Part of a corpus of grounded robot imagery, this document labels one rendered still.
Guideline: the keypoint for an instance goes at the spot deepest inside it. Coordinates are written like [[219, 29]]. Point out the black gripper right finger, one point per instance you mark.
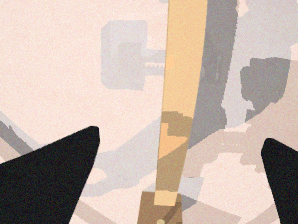
[[281, 167]]

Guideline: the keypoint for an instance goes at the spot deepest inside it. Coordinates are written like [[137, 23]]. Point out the long wooden rail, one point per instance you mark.
[[183, 56]]

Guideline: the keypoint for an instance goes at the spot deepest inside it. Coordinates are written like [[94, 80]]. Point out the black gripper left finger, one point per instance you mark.
[[43, 186]]

